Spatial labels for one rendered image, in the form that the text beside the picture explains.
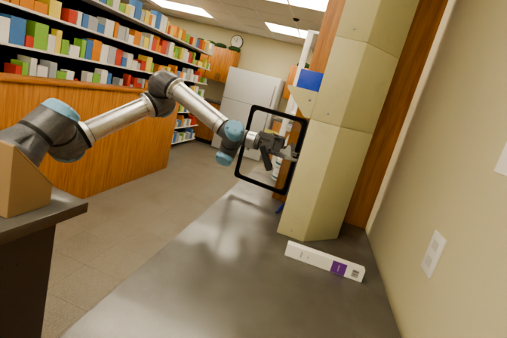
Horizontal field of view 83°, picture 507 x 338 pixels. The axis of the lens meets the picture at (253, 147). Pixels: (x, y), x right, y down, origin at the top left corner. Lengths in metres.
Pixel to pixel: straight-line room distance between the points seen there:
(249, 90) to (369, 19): 5.16
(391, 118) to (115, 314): 1.28
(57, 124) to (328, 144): 0.92
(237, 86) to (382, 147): 5.01
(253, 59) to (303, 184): 5.94
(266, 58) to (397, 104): 5.55
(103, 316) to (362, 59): 1.03
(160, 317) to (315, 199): 0.67
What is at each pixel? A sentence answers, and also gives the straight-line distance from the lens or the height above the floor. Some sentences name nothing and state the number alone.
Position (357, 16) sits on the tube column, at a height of 1.78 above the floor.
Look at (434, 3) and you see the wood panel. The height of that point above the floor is 2.01.
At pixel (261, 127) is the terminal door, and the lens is 1.47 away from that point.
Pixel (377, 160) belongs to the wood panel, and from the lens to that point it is 1.50.
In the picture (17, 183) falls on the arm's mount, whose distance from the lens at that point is 1.05.
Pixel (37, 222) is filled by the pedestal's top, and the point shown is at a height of 0.93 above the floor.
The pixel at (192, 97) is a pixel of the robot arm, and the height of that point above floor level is 1.37.
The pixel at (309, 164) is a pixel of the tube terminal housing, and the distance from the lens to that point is 1.11.
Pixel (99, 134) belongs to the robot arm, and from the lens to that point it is 1.27.
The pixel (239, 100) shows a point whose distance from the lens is 6.23.
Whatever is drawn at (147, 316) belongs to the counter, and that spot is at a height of 0.94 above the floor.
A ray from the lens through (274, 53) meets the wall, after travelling 6.86.
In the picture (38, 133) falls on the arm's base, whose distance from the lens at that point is 1.11.
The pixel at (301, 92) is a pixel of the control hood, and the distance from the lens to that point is 1.09.
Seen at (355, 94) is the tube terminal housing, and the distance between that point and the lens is 1.11.
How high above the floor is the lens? 1.46
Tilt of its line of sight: 11 degrees down
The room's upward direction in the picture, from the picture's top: 15 degrees clockwise
